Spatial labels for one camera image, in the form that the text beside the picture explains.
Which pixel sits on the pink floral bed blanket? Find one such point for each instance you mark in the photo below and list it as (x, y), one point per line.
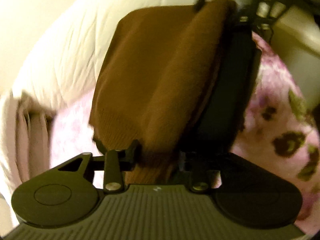
(279, 133)

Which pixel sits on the white rolled quilt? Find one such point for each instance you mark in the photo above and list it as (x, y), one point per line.
(25, 150)

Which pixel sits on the black folded garment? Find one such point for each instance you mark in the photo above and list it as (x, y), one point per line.
(216, 128)

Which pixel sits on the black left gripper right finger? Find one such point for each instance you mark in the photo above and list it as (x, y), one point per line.
(197, 173)

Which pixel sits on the brown knit sweater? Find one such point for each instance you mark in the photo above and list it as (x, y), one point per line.
(155, 78)

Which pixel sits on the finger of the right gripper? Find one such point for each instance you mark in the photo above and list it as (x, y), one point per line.
(262, 17)

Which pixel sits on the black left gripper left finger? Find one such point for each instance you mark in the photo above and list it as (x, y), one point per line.
(115, 163)

